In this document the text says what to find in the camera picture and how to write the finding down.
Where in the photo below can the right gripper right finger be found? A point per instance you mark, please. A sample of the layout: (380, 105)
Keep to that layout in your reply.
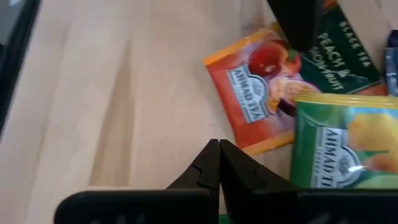
(295, 207)

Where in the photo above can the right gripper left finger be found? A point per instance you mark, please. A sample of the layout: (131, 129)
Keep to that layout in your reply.
(155, 207)

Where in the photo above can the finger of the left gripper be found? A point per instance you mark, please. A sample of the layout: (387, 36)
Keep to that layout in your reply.
(298, 25)

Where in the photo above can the green yellow lemon tea bag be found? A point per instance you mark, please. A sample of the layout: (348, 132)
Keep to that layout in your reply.
(314, 140)

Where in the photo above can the orange peach tea bag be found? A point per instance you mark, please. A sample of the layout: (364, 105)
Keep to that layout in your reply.
(248, 102)

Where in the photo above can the blue blackcurrant tea bag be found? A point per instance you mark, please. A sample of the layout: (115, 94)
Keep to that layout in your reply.
(392, 68)

